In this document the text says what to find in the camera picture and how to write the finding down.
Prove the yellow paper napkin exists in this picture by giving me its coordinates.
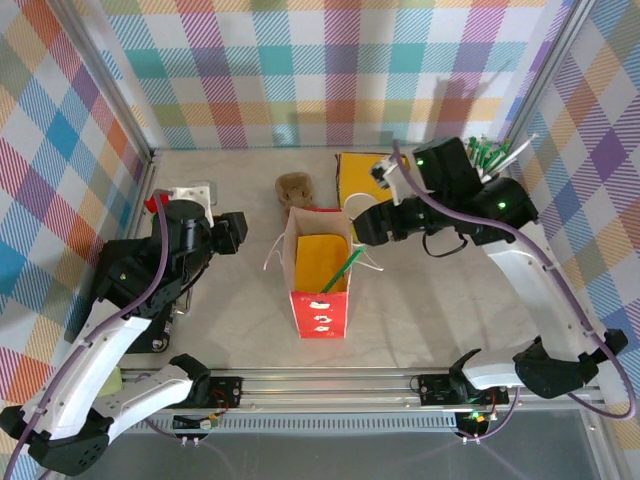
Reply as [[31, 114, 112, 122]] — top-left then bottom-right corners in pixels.
[[295, 233, 351, 294]]

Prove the red white paper bag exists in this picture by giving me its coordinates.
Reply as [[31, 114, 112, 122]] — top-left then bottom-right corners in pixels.
[[263, 206, 386, 341]]

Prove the yellow napkin stack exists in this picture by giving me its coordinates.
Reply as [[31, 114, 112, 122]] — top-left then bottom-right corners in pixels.
[[339, 153, 409, 209]]

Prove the brown cardboard napkin box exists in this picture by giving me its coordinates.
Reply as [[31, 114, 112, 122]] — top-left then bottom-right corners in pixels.
[[333, 151, 412, 210]]

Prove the brown cardboard cup carrier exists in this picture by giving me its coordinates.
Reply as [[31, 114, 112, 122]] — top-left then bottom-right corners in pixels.
[[275, 172, 317, 211]]

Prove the white wrapped straw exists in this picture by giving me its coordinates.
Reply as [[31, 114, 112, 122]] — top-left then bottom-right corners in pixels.
[[492, 132, 540, 175]]

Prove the black flat case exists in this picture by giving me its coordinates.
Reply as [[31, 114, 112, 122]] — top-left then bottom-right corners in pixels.
[[67, 238, 177, 354]]

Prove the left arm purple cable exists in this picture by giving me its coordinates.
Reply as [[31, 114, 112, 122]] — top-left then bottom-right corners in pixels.
[[7, 188, 174, 474]]

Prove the left gripper thin black cable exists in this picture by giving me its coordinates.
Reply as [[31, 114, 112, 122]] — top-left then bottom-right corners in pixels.
[[180, 259, 212, 297]]

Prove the gripper thin black cable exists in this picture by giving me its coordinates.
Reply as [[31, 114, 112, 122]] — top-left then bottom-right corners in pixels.
[[422, 232, 470, 260], [180, 259, 212, 297]]

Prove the aluminium side rail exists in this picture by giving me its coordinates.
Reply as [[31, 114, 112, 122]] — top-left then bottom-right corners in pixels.
[[122, 149, 159, 241]]

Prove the right gripper thin black cable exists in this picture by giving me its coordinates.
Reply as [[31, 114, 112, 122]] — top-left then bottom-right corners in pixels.
[[422, 232, 470, 260]]

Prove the aluminium frame post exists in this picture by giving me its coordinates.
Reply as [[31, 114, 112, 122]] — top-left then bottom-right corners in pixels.
[[49, 0, 159, 166], [502, 0, 599, 151]]

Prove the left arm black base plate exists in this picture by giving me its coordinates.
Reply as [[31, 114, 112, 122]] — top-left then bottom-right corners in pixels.
[[207, 374, 245, 409]]

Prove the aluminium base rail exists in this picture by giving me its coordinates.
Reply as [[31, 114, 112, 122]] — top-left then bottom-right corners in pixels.
[[117, 367, 604, 416]]

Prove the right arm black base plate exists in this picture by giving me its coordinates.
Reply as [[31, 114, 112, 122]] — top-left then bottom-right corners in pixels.
[[417, 372, 511, 407]]

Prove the grey slotted cable duct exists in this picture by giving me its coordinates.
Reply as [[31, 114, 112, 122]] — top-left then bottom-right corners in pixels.
[[149, 416, 464, 432]]

